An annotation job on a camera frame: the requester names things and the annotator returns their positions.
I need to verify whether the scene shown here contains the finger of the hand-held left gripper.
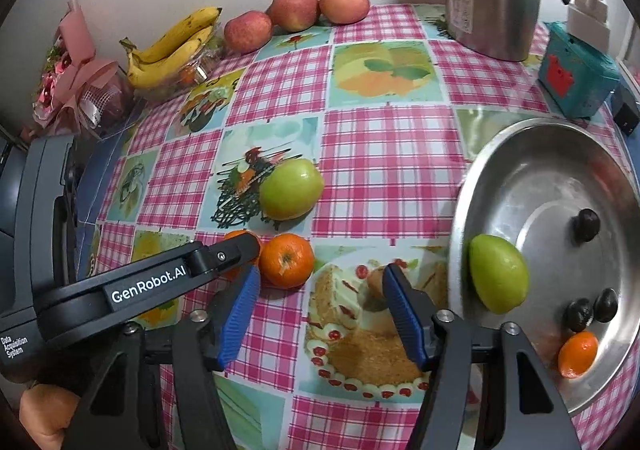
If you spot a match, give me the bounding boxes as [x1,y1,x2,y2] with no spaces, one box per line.
[191,232,263,282]

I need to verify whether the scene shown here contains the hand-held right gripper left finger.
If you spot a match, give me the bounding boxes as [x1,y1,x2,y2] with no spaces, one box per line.
[65,264,262,450]

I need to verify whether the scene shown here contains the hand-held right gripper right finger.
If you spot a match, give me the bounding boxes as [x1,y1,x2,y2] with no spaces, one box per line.
[382,263,581,450]

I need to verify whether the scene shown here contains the large orange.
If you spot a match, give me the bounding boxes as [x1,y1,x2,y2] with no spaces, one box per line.
[222,229,264,281]

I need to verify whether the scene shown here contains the oblong green mango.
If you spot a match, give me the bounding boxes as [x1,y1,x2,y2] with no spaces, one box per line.
[468,234,530,315]

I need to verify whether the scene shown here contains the round steel plate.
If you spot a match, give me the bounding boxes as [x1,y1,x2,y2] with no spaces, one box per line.
[446,117,640,417]

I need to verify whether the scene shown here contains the dark round fruit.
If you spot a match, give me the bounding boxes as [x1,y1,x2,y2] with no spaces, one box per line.
[572,209,601,243]
[566,299,595,332]
[594,288,620,323]

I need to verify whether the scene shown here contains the person's left hand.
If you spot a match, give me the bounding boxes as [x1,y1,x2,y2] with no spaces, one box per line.
[19,382,83,450]

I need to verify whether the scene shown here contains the brown kiwi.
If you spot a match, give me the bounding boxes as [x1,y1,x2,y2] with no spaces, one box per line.
[365,270,392,311]

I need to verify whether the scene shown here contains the medium orange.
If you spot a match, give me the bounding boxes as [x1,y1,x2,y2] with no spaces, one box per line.
[258,233,315,288]

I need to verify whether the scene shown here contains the round green apple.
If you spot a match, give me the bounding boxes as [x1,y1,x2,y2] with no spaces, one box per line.
[258,159,325,222]

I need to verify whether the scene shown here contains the pink checkered tablecloth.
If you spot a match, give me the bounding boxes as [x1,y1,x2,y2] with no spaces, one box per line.
[75,4,640,450]

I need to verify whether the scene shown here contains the small orange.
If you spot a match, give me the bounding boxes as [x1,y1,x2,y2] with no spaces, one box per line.
[557,331,599,379]

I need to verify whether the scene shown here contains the clear glass bowl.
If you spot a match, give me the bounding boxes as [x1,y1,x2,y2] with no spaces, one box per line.
[132,27,223,101]

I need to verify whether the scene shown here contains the yellow banana bunch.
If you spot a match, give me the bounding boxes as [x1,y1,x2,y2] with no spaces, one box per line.
[120,6,223,90]

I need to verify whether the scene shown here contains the pink flower bouquet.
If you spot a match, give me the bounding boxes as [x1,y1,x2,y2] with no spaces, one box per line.
[32,0,135,137]

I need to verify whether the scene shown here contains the red apple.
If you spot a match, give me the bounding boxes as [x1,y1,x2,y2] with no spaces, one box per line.
[223,11,273,55]
[269,0,320,31]
[319,0,371,25]

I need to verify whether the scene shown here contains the black power adapter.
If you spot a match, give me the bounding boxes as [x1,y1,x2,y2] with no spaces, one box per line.
[612,82,640,137]

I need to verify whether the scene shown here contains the teal box with red label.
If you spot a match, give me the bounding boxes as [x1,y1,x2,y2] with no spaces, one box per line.
[537,21,621,119]

